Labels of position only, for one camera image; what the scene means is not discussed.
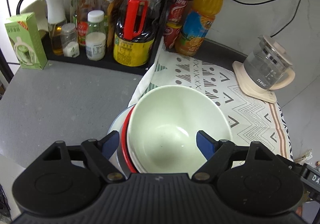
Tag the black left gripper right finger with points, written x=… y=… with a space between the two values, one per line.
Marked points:
x=251 y=180

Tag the red rimmed bowl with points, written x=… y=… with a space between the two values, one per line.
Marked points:
x=124 y=159

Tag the orange juice bottle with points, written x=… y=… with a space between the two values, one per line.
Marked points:
x=196 y=26

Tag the red drink can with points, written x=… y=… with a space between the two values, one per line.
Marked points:
x=176 y=11
x=171 y=33

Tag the white-capped milk bottle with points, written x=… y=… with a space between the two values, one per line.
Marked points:
x=95 y=37

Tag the small glass spice jar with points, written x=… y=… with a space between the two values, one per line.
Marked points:
x=69 y=40

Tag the yellow squeeze bottle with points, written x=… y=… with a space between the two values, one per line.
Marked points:
x=111 y=10

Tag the oil bottle with white top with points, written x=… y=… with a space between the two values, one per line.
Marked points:
x=56 y=19

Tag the pale green ceramic bowl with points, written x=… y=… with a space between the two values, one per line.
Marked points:
x=161 y=134

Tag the green cardboard box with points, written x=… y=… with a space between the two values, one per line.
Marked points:
x=26 y=42

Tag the glass kettle with cream lid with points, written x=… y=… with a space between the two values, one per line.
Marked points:
x=269 y=65

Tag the cream kettle base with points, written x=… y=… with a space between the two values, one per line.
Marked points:
x=249 y=87

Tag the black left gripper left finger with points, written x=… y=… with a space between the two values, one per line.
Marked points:
x=64 y=179

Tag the black shelf rack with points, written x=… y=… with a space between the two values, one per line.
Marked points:
x=108 y=61

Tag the large soy sauce bottle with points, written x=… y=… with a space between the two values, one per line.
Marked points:
x=135 y=31

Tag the patterned table cloth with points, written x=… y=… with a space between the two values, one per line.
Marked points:
x=250 y=119

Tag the white plate with Sweet print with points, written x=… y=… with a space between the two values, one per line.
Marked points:
x=117 y=125

